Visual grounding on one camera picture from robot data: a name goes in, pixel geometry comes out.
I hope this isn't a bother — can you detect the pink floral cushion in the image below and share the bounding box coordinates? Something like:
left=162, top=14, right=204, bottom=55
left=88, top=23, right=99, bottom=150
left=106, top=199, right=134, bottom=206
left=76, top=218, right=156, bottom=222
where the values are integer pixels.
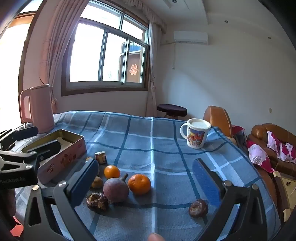
left=266, top=131, right=296, bottom=165
left=246, top=138, right=274, bottom=173

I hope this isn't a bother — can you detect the red floral cloth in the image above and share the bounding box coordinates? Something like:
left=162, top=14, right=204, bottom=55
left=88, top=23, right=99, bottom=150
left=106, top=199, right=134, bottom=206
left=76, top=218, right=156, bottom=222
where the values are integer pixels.
left=231, top=125, right=247, bottom=144

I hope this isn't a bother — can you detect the wooden door frame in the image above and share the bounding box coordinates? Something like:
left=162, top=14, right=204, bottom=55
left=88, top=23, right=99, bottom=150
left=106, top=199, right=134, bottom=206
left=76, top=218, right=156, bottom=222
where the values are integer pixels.
left=0, top=10, right=44, bottom=116

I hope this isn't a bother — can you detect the long pink curtain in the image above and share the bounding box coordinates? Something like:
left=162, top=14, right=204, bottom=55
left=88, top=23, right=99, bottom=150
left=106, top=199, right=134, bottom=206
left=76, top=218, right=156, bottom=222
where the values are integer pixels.
left=39, top=0, right=89, bottom=114

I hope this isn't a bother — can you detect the pink curtain valance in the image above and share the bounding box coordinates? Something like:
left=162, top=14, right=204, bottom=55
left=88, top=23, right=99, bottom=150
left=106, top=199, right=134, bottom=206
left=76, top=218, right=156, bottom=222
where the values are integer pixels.
left=126, top=0, right=167, bottom=33

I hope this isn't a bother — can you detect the brown leather chair back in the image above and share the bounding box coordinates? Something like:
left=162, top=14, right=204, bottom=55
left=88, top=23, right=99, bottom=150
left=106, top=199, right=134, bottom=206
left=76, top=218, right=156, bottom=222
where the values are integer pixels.
left=203, top=106, right=232, bottom=138

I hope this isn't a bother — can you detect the light wooden cabinet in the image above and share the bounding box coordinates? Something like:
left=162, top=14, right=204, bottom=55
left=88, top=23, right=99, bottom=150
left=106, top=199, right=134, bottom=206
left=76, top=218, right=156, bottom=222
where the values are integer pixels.
left=274, top=171, right=295, bottom=223

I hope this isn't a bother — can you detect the pink electric kettle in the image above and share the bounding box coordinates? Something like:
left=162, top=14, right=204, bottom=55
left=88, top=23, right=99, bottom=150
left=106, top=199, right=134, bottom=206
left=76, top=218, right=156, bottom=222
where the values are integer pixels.
left=20, top=84, right=55, bottom=134

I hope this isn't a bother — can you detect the sliding glass window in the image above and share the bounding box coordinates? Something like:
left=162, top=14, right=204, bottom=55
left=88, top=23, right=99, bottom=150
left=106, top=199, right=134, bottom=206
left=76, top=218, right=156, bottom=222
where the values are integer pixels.
left=61, top=3, right=149, bottom=96

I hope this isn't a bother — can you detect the white cartoon print mug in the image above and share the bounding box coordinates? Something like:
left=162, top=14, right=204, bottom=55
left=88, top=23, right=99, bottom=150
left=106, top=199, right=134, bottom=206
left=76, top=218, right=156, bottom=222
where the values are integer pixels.
left=180, top=118, right=212, bottom=149

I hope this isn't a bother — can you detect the large orange mandarin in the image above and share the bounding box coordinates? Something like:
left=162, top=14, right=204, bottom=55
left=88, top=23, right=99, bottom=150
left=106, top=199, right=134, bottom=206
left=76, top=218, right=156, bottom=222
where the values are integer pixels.
left=128, top=174, right=151, bottom=195

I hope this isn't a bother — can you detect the cut brown sugarcane piece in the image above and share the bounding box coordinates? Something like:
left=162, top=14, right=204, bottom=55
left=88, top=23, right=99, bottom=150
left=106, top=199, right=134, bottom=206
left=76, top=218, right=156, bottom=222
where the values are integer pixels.
left=95, top=151, right=107, bottom=164

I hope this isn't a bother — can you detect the narrow pink curtain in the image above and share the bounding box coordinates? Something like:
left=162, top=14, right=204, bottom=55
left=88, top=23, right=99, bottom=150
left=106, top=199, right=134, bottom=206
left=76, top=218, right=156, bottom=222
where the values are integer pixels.
left=146, top=21, right=166, bottom=117

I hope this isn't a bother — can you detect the small orange mandarin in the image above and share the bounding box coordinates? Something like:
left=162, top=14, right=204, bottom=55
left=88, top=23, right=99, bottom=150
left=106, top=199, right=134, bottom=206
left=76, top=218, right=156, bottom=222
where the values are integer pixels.
left=104, top=165, right=121, bottom=179

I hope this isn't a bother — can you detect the dried brown fruit shell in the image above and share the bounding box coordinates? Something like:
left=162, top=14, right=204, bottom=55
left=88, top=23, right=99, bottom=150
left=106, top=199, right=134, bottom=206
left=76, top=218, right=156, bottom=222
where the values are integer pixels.
left=188, top=199, right=209, bottom=218
left=86, top=192, right=109, bottom=211

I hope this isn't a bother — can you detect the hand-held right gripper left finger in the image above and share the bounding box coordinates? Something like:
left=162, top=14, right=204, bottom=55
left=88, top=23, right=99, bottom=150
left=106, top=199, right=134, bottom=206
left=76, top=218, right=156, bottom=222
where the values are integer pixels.
left=23, top=159, right=100, bottom=241

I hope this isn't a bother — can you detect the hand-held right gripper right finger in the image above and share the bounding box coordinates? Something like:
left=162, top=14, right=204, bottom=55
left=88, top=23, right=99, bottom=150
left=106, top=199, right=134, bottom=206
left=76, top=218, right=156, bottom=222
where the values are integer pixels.
left=192, top=158, right=281, bottom=241

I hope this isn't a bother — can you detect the dark round stool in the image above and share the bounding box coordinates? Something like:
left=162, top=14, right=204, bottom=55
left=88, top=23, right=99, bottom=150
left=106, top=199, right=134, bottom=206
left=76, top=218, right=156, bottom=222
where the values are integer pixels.
left=157, top=104, right=187, bottom=120

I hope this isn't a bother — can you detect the pink metal tin box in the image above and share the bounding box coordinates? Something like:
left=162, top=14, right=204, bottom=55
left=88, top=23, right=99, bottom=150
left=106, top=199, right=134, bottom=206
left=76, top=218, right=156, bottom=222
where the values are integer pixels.
left=22, top=129, right=87, bottom=184

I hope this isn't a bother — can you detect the white air conditioner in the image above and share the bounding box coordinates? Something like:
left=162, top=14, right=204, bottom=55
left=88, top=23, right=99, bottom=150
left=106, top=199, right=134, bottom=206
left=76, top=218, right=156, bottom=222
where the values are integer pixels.
left=174, top=31, right=208, bottom=45

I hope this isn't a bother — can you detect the brown leather sofa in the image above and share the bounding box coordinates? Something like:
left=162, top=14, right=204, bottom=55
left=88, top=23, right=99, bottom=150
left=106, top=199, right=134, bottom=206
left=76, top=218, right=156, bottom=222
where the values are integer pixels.
left=247, top=123, right=296, bottom=216

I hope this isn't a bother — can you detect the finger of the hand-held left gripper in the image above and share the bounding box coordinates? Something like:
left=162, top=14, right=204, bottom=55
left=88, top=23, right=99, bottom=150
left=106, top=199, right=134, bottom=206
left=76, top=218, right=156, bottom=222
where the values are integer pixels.
left=0, top=126, right=39, bottom=151
left=0, top=140, right=62, bottom=173

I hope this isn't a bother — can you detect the blue plaid tablecloth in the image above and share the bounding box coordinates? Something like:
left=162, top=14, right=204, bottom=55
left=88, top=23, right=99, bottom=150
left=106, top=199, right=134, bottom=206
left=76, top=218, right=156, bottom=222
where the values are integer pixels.
left=14, top=111, right=281, bottom=241

